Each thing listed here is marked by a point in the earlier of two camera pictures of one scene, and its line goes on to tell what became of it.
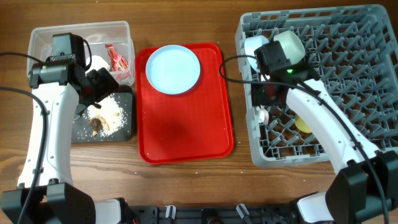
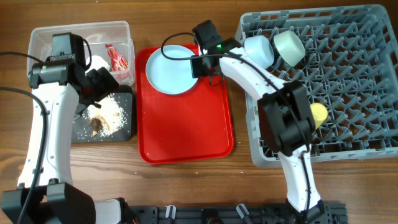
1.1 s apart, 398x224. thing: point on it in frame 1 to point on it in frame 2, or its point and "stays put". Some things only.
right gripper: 257,99 to 197,70
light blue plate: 173,70 stays put
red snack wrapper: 119,64 stays put
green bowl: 293,47 stays put
